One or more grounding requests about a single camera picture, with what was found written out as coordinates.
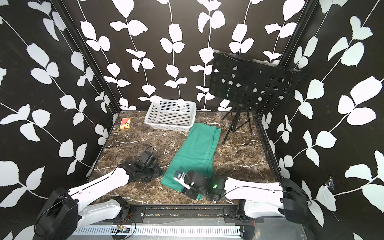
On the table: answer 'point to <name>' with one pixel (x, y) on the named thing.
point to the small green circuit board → (120, 229)
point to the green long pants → (196, 153)
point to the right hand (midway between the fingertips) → (183, 183)
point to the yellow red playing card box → (125, 123)
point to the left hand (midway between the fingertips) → (162, 171)
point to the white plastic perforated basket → (171, 114)
